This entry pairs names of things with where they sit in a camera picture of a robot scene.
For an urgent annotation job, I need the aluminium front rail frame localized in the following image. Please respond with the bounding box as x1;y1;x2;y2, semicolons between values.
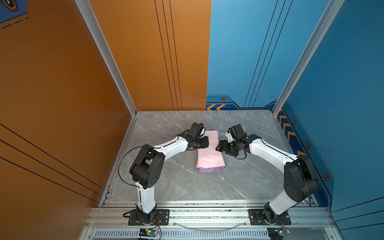
81;200;343;240

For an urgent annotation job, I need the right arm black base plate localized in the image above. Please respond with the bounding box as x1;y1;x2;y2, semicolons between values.
248;209;292;226

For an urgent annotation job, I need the left aluminium corner post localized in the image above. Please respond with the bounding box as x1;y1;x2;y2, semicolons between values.
75;0;138;117

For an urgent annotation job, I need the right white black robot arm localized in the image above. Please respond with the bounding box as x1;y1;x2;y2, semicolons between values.
216;124;322;225

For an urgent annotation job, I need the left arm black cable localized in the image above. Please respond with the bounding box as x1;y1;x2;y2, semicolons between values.
117;145;145;190

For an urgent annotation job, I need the purple wrapping paper sheet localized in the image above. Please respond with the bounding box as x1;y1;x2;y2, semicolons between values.
196;130;226;173

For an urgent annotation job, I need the green circuit board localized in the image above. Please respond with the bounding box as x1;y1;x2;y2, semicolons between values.
139;229;160;239
267;228;284;240

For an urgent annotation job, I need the clear curved cable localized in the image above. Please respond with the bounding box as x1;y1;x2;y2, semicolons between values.
170;220;250;232

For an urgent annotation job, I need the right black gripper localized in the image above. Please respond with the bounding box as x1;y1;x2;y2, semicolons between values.
214;139;240;157

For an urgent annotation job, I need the right green circuit board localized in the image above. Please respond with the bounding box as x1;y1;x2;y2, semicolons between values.
267;228;284;240

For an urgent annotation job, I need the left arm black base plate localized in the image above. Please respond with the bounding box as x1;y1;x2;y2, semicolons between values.
128;209;170;226

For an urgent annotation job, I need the aluminium corner post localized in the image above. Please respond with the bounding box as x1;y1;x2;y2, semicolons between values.
272;0;345;117
75;0;138;117

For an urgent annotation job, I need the right aluminium corner post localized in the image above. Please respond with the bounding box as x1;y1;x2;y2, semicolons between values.
272;0;345;117

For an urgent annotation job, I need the left green circuit board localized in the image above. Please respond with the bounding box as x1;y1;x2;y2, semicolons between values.
139;229;160;239

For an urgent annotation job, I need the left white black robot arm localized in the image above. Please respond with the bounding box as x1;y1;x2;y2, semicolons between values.
130;123;209;225

